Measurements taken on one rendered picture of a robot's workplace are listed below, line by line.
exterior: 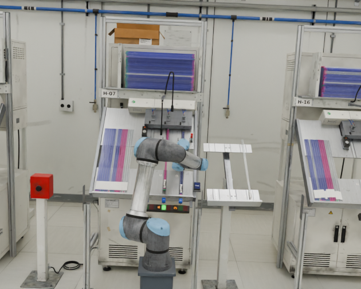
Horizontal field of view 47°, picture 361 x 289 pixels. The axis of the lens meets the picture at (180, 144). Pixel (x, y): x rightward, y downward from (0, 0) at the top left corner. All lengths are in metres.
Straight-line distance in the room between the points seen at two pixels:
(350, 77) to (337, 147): 0.52
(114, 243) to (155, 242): 1.16
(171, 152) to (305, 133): 1.36
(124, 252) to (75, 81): 2.19
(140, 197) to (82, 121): 2.69
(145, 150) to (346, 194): 1.47
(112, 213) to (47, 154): 1.94
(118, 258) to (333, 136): 1.84
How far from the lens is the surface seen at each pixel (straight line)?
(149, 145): 2.13
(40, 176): 2.97
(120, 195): 2.76
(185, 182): 2.77
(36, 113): 4.86
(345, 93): 3.29
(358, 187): 3.05
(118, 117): 3.07
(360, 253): 3.47
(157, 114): 3.00
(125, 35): 3.43
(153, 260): 2.11
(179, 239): 3.16
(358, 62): 3.52
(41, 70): 4.81
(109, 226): 3.17
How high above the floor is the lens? 1.51
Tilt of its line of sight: 10 degrees down
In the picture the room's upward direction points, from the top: 3 degrees clockwise
